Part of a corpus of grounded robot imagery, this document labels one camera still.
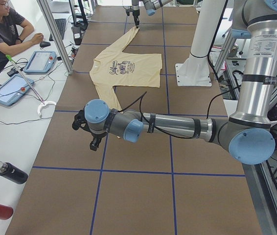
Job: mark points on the black water bottle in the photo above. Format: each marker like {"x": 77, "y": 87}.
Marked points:
{"x": 12, "y": 173}

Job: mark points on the aluminium frame post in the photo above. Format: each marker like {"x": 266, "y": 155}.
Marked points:
{"x": 48, "y": 16}

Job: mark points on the metal rod with green tip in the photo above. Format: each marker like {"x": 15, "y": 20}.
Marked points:
{"x": 22, "y": 75}

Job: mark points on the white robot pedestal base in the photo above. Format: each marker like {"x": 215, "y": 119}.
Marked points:
{"x": 195, "y": 71}

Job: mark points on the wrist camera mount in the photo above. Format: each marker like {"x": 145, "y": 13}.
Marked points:
{"x": 128, "y": 11}
{"x": 80, "y": 121}

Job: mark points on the cream long-sleeve printed shirt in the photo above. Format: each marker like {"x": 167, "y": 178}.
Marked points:
{"x": 113, "y": 67}

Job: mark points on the seated person in grey shirt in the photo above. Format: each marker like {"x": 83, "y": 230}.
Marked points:
{"x": 14, "y": 28}

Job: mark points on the black computer mouse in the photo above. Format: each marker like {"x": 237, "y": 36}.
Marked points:
{"x": 44, "y": 44}

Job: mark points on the black keyboard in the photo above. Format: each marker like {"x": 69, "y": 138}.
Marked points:
{"x": 61, "y": 25}

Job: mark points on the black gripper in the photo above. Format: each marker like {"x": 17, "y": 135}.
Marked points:
{"x": 95, "y": 134}
{"x": 135, "y": 12}

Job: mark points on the far blue teach pendant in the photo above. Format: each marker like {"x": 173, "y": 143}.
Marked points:
{"x": 40, "y": 62}

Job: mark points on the blue teach pendant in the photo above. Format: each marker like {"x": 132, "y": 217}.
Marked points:
{"x": 40, "y": 62}
{"x": 13, "y": 90}

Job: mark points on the white curved hook tool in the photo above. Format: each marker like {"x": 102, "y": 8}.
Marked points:
{"x": 44, "y": 104}

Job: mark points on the near blue teach pendant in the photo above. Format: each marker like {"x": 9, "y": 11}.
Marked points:
{"x": 13, "y": 90}

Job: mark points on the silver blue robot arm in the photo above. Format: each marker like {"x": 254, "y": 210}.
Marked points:
{"x": 150, "y": 6}
{"x": 245, "y": 134}

